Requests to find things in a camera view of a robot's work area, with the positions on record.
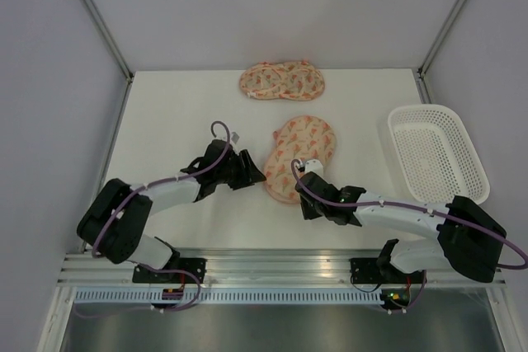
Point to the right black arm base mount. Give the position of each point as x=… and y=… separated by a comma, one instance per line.
x=379, y=271

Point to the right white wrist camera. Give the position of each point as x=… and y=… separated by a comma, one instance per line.
x=312, y=165

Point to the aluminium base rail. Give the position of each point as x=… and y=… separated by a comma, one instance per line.
x=230, y=268

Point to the aluminium frame post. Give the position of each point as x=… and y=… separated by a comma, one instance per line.
x=109, y=41
x=441, y=36

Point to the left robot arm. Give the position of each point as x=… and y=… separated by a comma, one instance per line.
x=114, y=223

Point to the white perforated plastic basket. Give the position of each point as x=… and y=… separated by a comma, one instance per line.
x=430, y=155

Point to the floral mesh laundry bag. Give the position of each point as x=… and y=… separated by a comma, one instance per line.
x=295, y=80
x=303, y=138

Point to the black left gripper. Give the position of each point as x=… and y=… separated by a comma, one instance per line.
x=249, y=175

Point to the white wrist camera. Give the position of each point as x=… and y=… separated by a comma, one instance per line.
x=232, y=138
x=312, y=165

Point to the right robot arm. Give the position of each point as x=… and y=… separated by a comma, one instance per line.
x=459, y=235

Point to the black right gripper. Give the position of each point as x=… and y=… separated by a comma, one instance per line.
x=307, y=212

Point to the left aluminium frame post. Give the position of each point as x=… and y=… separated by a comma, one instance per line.
x=109, y=41

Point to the white slotted cable duct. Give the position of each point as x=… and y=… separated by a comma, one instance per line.
x=228, y=295

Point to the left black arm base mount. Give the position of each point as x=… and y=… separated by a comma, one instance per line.
x=178, y=270

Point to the right aluminium frame post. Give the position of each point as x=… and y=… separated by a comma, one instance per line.
x=441, y=36

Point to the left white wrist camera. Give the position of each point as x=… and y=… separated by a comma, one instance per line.
x=232, y=138

